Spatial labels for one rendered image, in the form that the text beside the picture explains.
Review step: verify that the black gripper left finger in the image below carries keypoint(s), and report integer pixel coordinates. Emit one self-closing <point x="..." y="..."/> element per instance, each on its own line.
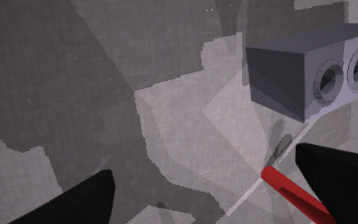
<point x="89" y="202"/>

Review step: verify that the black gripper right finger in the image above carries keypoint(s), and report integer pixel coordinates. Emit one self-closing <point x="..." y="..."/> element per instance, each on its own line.
<point x="332" y="174"/>

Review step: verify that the red peg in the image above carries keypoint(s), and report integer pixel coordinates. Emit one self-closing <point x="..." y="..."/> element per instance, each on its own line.
<point x="304" y="202"/>

